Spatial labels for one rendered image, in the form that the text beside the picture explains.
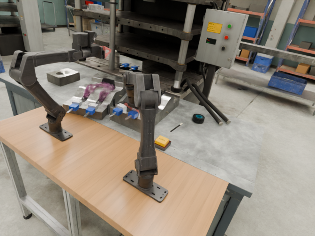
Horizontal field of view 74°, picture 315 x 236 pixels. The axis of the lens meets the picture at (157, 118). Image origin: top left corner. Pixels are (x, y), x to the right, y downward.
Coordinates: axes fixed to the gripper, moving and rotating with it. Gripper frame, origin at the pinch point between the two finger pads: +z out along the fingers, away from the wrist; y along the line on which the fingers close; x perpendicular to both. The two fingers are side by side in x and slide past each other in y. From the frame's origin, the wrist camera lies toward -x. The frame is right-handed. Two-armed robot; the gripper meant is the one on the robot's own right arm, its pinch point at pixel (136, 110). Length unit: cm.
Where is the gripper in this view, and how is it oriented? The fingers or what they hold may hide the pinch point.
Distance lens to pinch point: 120.1
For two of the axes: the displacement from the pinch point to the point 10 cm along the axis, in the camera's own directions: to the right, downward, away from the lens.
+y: -8.7, -3.7, 3.3
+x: -4.9, 7.2, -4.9
